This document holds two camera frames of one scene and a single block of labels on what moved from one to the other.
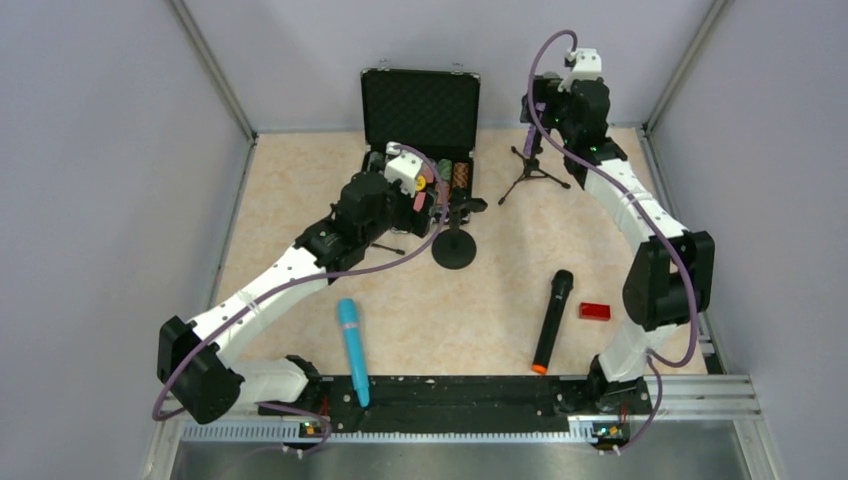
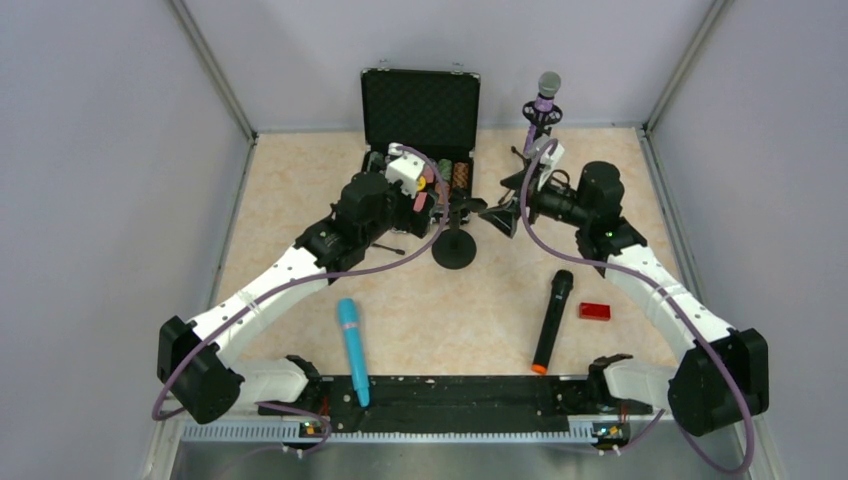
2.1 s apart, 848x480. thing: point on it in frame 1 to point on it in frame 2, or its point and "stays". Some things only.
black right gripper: [535, 102] to [519, 201]
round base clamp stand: [453, 248] stays
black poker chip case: [431, 121] stays
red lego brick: [594, 311] stays
